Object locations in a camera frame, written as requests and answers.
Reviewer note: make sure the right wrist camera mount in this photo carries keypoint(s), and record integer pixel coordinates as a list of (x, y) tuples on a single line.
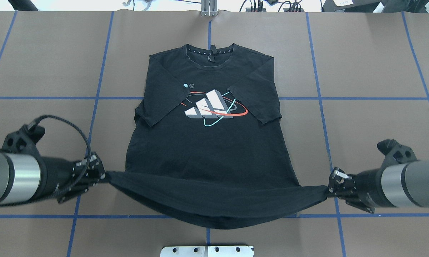
[(395, 153)]

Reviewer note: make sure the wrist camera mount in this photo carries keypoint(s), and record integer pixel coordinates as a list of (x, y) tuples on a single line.
[(395, 153), (24, 140)]

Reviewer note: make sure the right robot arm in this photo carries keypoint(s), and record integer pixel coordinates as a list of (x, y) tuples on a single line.
[(403, 185)]

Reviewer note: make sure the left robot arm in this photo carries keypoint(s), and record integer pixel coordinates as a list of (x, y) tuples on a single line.
[(26, 179)]

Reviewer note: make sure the black box with label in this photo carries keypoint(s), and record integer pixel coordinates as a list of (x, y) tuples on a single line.
[(357, 6)]

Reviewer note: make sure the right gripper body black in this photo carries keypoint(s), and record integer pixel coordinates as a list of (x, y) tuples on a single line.
[(367, 183)]

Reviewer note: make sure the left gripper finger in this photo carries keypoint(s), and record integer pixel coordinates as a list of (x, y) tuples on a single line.
[(81, 187), (93, 167)]

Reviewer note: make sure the black printed t-shirt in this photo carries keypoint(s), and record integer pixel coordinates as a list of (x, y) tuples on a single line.
[(208, 148)]

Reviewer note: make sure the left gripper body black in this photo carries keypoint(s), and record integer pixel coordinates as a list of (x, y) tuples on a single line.
[(57, 172)]

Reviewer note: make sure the white pedestal base plate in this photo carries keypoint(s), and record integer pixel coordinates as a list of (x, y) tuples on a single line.
[(208, 251)]

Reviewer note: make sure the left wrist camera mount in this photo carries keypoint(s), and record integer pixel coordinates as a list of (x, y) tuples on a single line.
[(24, 140)]

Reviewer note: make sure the aluminium frame post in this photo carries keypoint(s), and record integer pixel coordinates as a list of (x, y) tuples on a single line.
[(209, 8)]

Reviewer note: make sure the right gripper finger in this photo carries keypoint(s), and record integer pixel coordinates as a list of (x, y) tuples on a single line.
[(340, 180), (352, 199)]

